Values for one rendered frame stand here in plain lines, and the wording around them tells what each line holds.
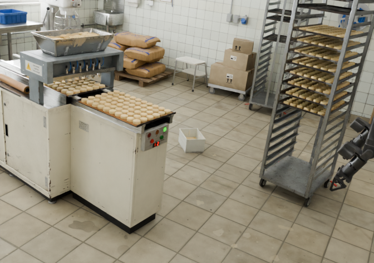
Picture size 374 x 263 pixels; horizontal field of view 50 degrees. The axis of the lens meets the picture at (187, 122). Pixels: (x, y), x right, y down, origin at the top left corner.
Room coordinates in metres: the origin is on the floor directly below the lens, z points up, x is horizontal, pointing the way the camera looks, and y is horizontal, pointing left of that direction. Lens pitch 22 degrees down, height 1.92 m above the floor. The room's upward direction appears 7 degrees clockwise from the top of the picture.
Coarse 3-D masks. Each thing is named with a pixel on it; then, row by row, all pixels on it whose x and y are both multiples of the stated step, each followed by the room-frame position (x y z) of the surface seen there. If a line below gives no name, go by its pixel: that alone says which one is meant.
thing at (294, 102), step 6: (282, 102) 3.35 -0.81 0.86; (288, 102) 3.31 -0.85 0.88; (294, 102) 3.33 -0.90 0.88; (300, 102) 3.36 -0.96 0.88; (306, 102) 3.38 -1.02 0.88; (342, 102) 3.50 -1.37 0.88; (306, 108) 3.20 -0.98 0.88; (312, 108) 3.28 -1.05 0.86; (318, 108) 3.25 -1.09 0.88; (324, 108) 3.25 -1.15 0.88; (324, 114) 3.17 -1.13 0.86
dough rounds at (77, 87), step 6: (84, 78) 3.19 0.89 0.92; (48, 84) 2.94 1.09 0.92; (54, 84) 2.96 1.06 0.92; (60, 84) 2.97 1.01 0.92; (66, 84) 3.00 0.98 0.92; (72, 84) 3.03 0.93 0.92; (78, 84) 3.03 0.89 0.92; (84, 84) 3.07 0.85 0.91; (90, 84) 3.06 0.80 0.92; (96, 84) 3.08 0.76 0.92; (60, 90) 2.86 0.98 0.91; (66, 90) 2.85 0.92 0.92; (72, 90) 2.88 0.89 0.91; (78, 90) 2.88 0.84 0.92; (84, 90) 2.90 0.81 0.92; (90, 90) 2.95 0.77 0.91
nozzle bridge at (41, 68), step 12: (108, 48) 3.26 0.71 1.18; (24, 60) 2.79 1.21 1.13; (36, 60) 2.71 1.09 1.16; (48, 60) 2.69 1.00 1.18; (60, 60) 2.73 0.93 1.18; (72, 60) 2.81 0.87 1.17; (96, 60) 3.10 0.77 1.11; (108, 60) 3.20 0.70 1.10; (120, 60) 3.20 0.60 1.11; (24, 72) 2.80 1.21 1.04; (36, 72) 2.71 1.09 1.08; (48, 72) 2.65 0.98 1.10; (60, 72) 2.83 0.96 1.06; (84, 72) 2.94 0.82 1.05; (96, 72) 3.04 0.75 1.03; (108, 72) 3.27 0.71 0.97; (36, 84) 2.72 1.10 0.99; (108, 84) 3.27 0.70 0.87; (36, 96) 2.72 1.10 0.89
